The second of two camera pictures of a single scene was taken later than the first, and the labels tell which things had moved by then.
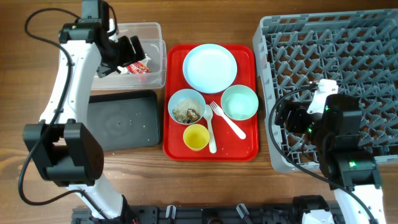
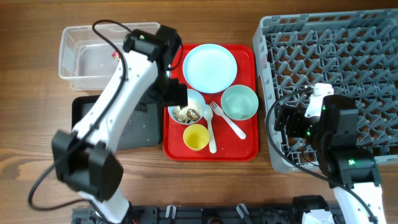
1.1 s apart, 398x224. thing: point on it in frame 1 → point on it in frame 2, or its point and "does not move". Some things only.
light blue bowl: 186,106 does not move
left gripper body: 122,53 → 169,91
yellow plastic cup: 196,137 does not move
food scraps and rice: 188,111 does not move
